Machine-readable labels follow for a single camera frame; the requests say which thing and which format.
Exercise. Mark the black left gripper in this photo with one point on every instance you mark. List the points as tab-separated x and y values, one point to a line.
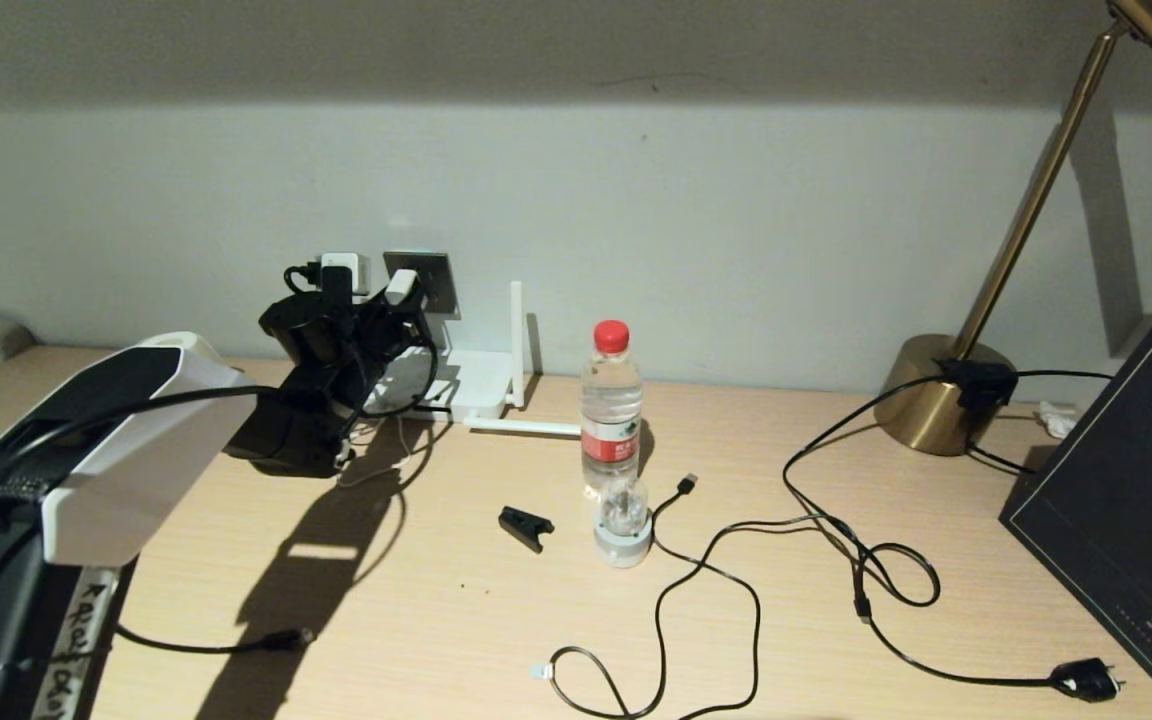
373	348

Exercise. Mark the white power adapter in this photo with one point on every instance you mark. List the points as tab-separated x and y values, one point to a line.
404	287

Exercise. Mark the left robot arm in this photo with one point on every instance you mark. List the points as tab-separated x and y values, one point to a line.
126	470

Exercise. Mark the white router with antennas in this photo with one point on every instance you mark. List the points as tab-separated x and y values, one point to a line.
486	385

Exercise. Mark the water bottle with red cap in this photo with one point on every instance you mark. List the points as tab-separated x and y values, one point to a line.
611	400

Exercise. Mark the small black clip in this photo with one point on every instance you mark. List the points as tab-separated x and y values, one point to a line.
524	525

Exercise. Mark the small glass dome night light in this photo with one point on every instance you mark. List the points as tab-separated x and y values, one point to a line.
623	542

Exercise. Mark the brass desk lamp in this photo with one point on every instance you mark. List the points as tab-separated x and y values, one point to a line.
936	400

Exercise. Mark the small white crumpled item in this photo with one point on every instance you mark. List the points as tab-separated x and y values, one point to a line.
1056	420

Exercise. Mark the dark blue box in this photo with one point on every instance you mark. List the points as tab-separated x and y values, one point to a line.
1116	480

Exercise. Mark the grey wall socket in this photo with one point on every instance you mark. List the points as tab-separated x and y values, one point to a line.
441	290

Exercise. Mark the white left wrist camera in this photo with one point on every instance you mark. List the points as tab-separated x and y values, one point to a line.
346	272

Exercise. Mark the black inline switch box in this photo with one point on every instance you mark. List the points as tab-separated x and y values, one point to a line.
983	383

